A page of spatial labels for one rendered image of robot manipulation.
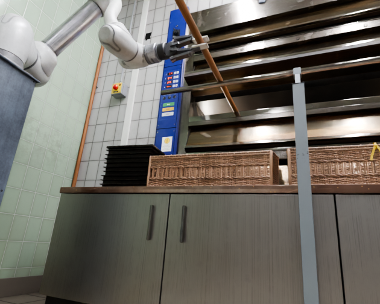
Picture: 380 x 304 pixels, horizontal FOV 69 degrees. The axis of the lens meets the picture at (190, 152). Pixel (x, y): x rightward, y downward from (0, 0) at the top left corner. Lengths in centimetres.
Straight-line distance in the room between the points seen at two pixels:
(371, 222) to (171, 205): 68
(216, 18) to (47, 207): 182
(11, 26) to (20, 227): 114
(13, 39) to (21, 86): 20
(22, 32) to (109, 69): 116
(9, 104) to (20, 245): 98
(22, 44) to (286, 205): 126
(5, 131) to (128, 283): 77
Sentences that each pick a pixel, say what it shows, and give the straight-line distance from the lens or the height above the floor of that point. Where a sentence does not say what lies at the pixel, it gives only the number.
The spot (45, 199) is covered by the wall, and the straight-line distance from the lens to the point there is 209.
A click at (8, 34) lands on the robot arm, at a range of 146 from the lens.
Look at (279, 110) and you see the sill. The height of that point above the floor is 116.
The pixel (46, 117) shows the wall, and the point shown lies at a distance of 212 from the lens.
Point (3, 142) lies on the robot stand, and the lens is 129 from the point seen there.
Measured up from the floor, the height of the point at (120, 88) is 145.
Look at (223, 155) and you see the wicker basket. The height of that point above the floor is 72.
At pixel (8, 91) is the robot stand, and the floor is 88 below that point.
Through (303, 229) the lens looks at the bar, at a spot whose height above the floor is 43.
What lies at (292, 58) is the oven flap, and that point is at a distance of 175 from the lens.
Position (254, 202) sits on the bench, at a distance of 103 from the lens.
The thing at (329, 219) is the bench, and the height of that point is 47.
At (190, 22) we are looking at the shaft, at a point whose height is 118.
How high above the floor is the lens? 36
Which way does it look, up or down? 19 degrees up
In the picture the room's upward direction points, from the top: 4 degrees clockwise
